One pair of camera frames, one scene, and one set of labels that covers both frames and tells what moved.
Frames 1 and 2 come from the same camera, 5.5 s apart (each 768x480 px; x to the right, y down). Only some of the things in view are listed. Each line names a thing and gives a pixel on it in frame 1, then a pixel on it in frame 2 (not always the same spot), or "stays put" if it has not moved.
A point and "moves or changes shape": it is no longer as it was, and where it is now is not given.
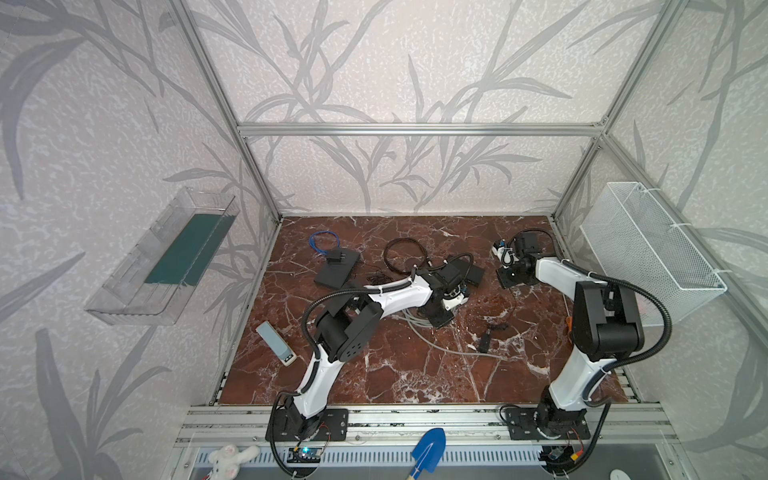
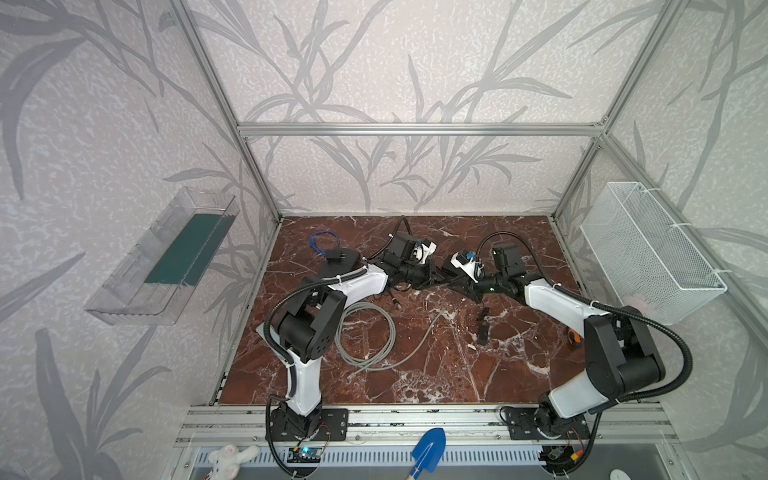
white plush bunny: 227,460 stays put
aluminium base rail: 247,425 stays put
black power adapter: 484,342 moves or changes shape
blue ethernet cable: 313,237 stays put
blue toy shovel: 428,452 stays put
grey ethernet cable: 413,318 moves or changes shape
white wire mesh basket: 635,239 stays put
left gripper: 459,280 to 420,274
